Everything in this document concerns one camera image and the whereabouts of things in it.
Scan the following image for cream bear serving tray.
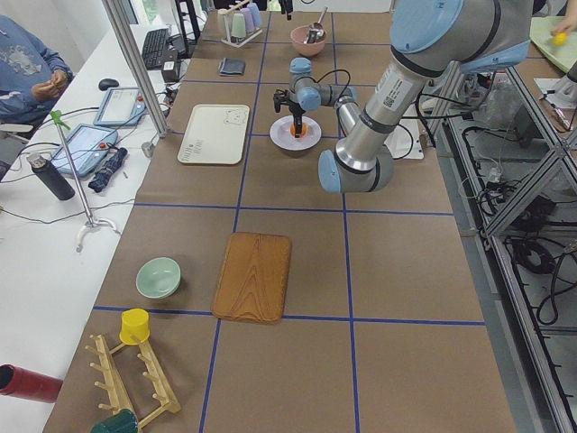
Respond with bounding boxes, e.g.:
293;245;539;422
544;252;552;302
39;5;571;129
177;104;250;165

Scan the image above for folded navy umbrella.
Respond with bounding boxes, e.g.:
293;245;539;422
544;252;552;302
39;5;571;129
88;147;128;193

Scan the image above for yellow cup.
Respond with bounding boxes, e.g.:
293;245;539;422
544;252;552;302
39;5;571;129
119;309;151;345

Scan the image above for red cylinder cup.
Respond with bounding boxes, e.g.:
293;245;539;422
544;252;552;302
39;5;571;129
1;364;63;403

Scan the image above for dark green cup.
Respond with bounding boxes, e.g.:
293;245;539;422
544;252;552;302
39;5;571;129
90;409;139;433

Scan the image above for orange fruit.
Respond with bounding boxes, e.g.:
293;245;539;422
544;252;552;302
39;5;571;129
289;124;307;139

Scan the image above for blue teach pendant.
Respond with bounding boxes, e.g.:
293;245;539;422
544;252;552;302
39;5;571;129
93;87;146;127
58;124;118;178

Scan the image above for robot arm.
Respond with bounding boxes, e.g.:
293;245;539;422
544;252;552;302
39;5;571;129
273;1;533;193

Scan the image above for blue teach pendant near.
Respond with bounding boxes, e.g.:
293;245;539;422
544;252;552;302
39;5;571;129
58;124;118;178

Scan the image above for black computer mouse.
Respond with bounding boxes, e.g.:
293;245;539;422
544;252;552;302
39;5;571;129
98;78;119;91

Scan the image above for metal stand with green clip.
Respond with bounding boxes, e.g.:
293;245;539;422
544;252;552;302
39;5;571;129
50;110;122;253

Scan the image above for lilac cup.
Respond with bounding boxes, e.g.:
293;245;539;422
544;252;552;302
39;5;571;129
240;3;262;32

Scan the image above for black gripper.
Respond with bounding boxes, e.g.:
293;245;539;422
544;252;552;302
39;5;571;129
273;89;303;137

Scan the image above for aluminium frame post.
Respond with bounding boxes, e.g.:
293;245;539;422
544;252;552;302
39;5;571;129
102;0;169;138

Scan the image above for black water bottle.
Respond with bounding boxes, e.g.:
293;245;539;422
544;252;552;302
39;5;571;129
27;152;75;201

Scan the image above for black keyboard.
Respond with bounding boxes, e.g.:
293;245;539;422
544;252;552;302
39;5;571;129
141;27;169;70

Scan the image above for pale green cup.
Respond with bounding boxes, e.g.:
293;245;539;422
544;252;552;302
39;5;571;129
231;12;247;39

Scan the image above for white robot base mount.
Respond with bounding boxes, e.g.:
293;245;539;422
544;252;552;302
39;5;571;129
384;106;424;160

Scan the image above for wooden cutting board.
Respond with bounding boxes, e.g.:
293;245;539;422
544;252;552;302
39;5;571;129
212;232;292;324

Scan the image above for person in blue sweater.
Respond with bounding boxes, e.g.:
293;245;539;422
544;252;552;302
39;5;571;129
1;15;74;127

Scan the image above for pink bowl with utensils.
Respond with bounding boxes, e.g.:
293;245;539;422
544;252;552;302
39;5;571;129
289;25;326;58

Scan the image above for wooden mug rack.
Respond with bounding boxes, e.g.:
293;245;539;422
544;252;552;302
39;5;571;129
85;334;182;432

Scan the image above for white cup rack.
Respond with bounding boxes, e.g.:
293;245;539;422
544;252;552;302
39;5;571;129
217;0;262;48

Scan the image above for white round plate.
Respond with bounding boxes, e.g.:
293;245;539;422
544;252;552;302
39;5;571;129
270;115;322;152

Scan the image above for folded grey cloth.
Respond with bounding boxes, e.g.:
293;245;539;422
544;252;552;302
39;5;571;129
218;58;246;77

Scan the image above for green ceramic bowl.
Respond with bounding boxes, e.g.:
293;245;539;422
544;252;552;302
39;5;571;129
135;257;181;299

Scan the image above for blue teach pendant far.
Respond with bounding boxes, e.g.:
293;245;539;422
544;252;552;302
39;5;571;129
93;87;146;127

